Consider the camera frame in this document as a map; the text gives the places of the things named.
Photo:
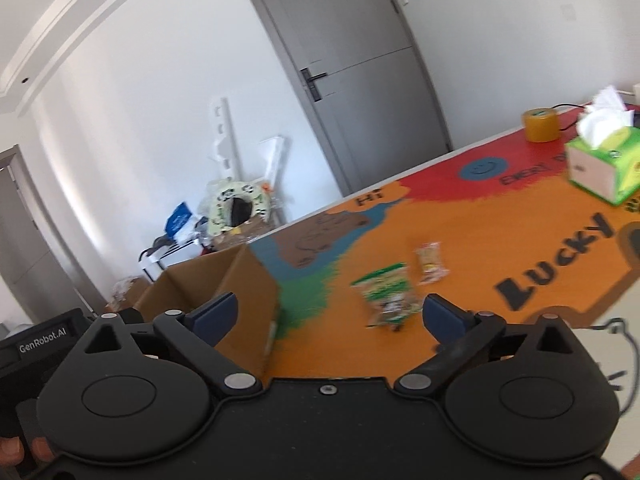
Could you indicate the tall white foam piece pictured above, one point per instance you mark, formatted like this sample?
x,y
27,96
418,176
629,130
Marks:
x,y
225,140

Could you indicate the person's left hand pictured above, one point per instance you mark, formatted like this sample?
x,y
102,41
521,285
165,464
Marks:
x,y
12,452

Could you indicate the grey wardrobe door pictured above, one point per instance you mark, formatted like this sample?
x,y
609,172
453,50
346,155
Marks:
x,y
30,240

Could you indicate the colourful printed mat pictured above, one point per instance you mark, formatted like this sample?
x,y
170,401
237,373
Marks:
x,y
500,220

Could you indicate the black stool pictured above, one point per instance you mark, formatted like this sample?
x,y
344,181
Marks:
x,y
162,255

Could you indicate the green and clear snack packet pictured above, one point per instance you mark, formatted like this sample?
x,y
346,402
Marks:
x,y
385,290

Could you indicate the yellow tape roll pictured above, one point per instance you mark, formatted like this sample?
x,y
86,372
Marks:
x,y
541,127

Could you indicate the small clear snack packet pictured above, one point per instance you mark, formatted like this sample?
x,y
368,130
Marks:
x,y
431,262

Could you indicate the brown cardboard box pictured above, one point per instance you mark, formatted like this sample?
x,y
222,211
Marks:
x,y
250,300

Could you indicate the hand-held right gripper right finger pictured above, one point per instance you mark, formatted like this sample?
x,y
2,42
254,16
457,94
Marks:
x,y
445,320

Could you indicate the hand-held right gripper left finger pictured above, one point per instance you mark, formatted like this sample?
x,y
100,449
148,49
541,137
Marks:
x,y
215,317

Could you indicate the clear plastic bag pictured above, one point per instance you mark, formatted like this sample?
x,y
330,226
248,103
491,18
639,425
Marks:
x,y
130,290

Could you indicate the blue bag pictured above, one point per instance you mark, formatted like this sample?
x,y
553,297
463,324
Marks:
x,y
182,220

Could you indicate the green tissue box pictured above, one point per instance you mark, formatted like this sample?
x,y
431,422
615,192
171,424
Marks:
x,y
600,170

